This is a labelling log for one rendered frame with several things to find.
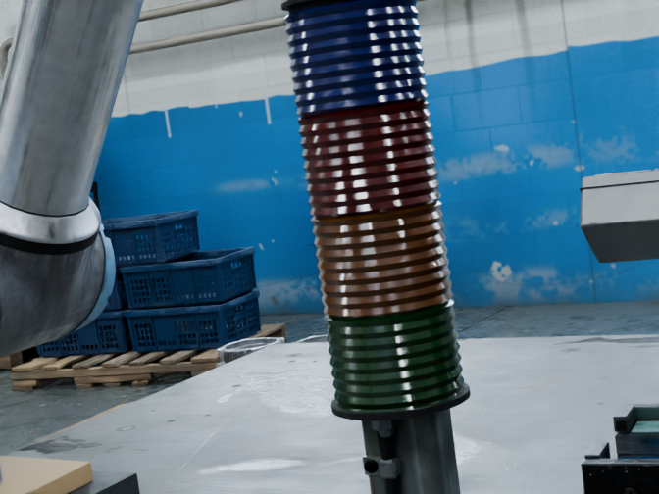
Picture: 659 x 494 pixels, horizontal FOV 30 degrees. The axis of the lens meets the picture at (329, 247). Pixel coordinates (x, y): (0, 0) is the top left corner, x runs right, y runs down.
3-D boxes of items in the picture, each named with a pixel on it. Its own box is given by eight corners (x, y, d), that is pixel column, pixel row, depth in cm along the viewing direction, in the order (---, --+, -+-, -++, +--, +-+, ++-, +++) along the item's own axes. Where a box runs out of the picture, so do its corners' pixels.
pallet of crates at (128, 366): (288, 345, 655) (268, 199, 647) (219, 382, 582) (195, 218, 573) (98, 356, 702) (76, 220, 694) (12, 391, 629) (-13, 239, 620)
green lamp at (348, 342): (482, 382, 58) (471, 289, 57) (440, 418, 52) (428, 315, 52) (366, 386, 60) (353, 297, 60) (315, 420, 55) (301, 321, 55)
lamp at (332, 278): (471, 289, 57) (459, 193, 57) (428, 315, 52) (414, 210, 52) (353, 297, 60) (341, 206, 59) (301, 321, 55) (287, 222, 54)
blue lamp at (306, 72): (447, 97, 57) (435, -2, 56) (401, 102, 51) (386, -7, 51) (329, 113, 59) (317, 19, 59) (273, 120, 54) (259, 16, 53)
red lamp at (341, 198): (459, 193, 57) (447, 97, 57) (414, 210, 52) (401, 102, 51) (341, 206, 59) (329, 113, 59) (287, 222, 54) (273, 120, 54)
